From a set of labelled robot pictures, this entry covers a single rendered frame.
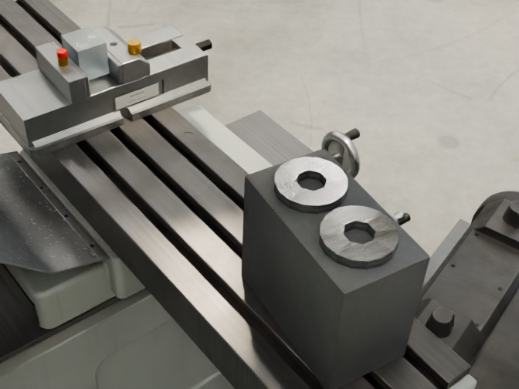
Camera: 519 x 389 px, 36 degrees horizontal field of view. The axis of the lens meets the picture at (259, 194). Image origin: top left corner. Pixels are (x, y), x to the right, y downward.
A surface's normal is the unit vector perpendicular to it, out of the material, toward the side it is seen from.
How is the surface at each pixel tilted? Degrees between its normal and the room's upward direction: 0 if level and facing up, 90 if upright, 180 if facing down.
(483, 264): 0
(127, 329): 90
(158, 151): 0
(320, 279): 90
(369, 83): 0
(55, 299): 90
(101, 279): 90
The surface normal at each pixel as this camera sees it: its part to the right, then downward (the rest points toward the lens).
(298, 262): -0.87, 0.31
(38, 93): 0.04, -0.74
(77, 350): 0.62, 0.54
